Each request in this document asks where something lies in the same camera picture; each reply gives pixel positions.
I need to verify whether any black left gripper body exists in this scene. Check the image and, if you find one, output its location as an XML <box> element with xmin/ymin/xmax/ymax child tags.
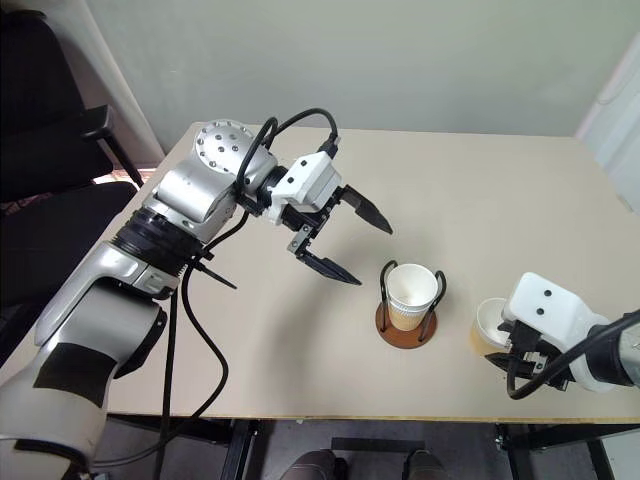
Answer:
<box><xmin>279</xmin><ymin>187</ymin><xmax>347</xmax><ymax>234</ymax></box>

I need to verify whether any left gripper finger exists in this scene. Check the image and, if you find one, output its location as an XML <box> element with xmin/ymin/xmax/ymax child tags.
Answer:
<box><xmin>336</xmin><ymin>184</ymin><xmax>394</xmax><ymax>236</ymax></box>
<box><xmin>287</xmin><ymin>226</ymin><xmax>363</xmax><ymax>288</ymax></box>

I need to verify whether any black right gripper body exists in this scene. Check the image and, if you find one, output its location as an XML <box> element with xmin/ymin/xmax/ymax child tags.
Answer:
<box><xmin>499</xmin><ymin>319</ymin><xmax>572</xmax><ymax>396</ymax></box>

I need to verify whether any white paper cup tan sleeve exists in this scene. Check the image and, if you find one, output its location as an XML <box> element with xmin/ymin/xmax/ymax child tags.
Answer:
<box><xmin>469</xmin><ymin>297</ymin><xmax>510</xmax><ymax>357</ymax></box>
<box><xmin>386</xmin><ymin>263</ymin><xmax>438</xmax><ymax>333</ymax></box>

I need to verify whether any dark rounded shape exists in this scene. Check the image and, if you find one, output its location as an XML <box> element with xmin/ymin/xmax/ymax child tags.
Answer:
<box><xmin>283</xmin><ymin>448</ymin><xmax>350</xmax><ymax>480</ymax></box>
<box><xmin>406</xmin><ymin>449</ymin><xmax>447</xmax><ymax>480</ymax></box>

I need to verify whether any black office chair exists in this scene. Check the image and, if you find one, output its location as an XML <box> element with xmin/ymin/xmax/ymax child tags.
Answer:
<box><xmin>0</xmin><ymin>8</ymin><xmax>147</xmax><ymax>315</ymax></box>

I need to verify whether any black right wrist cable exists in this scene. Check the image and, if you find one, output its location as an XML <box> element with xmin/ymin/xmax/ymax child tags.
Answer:
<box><xmin>505</xmin><ymin>308</ymin><xmax>640</xmax><ymax>401</ymax></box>

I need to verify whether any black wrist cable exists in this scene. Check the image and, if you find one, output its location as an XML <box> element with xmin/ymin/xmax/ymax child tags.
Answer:
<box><xmin>505</xmin><ymin>308</ymin><xmax>640</xmax><ymax>401</ymax></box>
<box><xmin>233</xmin><ymin>108</ymin><xmax>342</xmax><ymax>211</ymax></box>

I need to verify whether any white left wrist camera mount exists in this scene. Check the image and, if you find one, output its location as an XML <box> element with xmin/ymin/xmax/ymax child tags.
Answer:
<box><xmin>263</xmin><ymin>151</ymin><xmax>344</xmax><ymax>227</ymax></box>

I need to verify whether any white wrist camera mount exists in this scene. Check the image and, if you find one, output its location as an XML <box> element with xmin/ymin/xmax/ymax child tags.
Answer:
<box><xmin>263</xmin><ymin>151</ymin><xmax>344</xmax><ymax>227</ymax></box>
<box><xmin>501</xmin><ymin>271</ymin><xmax>617</xmax><ymax>394</ymax></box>

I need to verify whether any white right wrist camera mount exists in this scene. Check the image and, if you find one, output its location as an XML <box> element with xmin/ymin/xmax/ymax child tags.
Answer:
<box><xmin>501</xmin><ymin>271</ymin><xmax>617</xmax><ymax>394</ymax></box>

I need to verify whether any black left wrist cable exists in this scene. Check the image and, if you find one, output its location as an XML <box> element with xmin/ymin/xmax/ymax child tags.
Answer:
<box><xmin>233</xmin><ymin>108</ymin><xmax>342</xmax><ymax>211</ymax></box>

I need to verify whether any wire cup holder wooden base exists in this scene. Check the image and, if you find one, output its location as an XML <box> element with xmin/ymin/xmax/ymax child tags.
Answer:
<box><xmin>375</xmin><ymin>259</ymin><xmax>448</xmax><ymax>350</ymax></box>

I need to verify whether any black cable tie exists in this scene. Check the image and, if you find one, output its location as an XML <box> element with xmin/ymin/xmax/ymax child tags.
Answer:
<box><xmin>190</xmin><ymin>252</ymin><xmax>238</xmax><ymax>292</ymax></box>

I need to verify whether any long black hanging cable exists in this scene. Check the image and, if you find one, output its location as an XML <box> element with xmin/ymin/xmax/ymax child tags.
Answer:
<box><xmin>158</xmin><ymin>212</ymin><xmax>250</xmax><ymax>480</ymax></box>

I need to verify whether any black table frame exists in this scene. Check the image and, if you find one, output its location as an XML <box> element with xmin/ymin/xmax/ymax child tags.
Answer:
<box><xmin>107</xmin><ymin>417</ymin><xmax>640</xmax><ymax>480</ymax></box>

